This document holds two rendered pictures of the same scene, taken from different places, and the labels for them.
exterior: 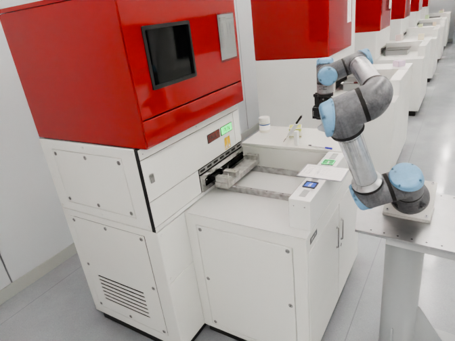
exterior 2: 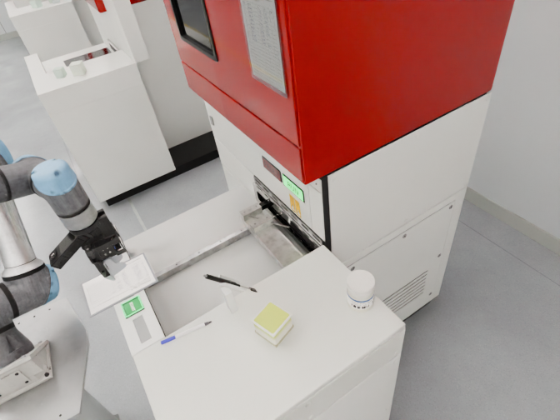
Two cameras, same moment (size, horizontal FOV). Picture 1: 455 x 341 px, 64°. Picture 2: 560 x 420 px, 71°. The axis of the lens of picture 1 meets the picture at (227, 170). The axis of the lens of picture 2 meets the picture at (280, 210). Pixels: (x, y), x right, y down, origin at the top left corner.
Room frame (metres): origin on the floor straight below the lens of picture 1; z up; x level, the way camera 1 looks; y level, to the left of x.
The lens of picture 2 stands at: (2.38, -0.87, 1.88)
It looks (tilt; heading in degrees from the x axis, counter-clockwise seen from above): 42 degrees down; 120
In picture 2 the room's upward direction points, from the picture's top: 9 degrees counter-clockwise
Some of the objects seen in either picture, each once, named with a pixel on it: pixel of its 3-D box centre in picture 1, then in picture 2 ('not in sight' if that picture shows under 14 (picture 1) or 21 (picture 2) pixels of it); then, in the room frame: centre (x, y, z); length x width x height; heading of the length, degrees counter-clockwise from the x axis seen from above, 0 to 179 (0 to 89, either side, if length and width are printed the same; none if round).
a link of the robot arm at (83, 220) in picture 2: (325, 88); (77, 213); (1.63, -0.48, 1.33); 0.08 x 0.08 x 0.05
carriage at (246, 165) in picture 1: (238, 172); (273, 241); (1.87, -0.06, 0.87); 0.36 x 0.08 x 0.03; 146
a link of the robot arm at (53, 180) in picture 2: (325, 70); (60, 187); (1.63, -0.48, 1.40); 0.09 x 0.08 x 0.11; 167
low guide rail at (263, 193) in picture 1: (258, 192); (211, 249); (1.64, -0.15, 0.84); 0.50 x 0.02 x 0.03; 56
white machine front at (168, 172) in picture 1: (200, 158); (259, 169); (1.74, 0.13, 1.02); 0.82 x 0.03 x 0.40; 146
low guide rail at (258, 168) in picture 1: (280, 171); not in sight; (1.87, -0.30, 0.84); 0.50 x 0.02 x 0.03; 56
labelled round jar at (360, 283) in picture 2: (264, 124); (360, 291); (2.23, -0.27, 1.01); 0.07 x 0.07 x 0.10
